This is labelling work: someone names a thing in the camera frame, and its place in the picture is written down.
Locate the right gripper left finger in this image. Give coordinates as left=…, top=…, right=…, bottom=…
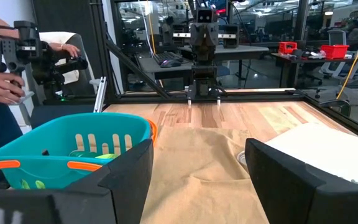
left=0, top=138, right=154, bottom=224

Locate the wide red plastic bin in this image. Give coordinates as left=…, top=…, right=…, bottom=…
left=320, top=44, right=350, bottom=60

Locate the small red plastic bin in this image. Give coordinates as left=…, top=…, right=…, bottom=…
left=278, top=41, right=298, bottom=55

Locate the black keyboard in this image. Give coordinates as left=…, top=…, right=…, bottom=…
left=152, top=51, right=185, bottom=65

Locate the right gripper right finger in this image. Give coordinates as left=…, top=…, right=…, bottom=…
left=245, top=138, right=358, bottom=224

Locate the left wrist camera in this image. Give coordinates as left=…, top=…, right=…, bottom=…
left=195, top=7, right=214, bottom=24

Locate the white office chair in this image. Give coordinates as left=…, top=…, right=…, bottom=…
left=317, top=29, right=358, bottom=94

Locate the black frame handle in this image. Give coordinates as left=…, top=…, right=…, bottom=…
left=318, top=98, right=352, bottom=118

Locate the teal basket with orange handles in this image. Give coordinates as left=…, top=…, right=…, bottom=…
left=0, top=112, right=158, bottom=190

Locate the grey desk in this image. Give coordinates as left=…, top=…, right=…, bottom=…
left=137, top=45, right=270, bottom=82

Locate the brown paper mat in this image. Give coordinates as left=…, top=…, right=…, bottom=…
left=140, top=126, right=270, bottom=224

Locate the yellow cable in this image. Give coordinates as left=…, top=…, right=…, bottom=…
left=336, top=12, right=358, bottom=100

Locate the dark green toy pepper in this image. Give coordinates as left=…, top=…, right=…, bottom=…
left=68, top=150, right=101, bottom=159

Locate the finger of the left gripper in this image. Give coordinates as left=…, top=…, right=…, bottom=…
left=204, top=43, right=214, bottom=62
left=196, top=43, right=205, bottom=62

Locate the silver aluminium bar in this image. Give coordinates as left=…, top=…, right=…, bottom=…
left=93, top=76, right=108, bottom=114

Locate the black computer mouse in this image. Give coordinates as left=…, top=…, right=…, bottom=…
left=160, top=59, right=182, bottom=68

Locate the white folded towel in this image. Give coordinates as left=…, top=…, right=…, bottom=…
left=264, top=122, right=358, bottom=190

